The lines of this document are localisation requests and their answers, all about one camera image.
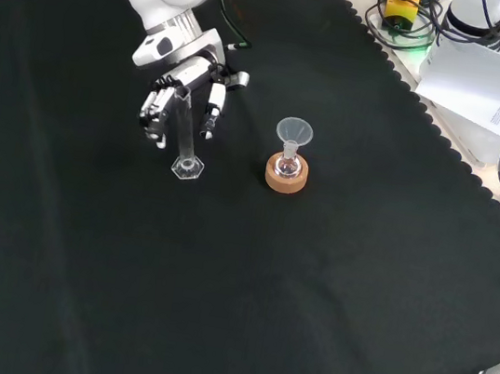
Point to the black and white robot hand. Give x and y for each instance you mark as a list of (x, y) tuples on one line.
[(191, 72)]

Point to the clear glass graduated cylinder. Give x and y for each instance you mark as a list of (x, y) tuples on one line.
[(185, 165)]

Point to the clear plastic funnel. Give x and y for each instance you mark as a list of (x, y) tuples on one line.
[(294, 130)]

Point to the clear round-bottom flask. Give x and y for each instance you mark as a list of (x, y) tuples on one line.
[(288, 167)]

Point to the black bench cloth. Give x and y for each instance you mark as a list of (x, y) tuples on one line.
[(266, 269)]

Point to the yellow stop button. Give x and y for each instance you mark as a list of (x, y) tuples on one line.
[(401, 9)]

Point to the white paper sheet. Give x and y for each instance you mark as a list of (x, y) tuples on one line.
[(477, 84)]

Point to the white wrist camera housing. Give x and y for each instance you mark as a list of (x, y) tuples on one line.
[(150, 52)]

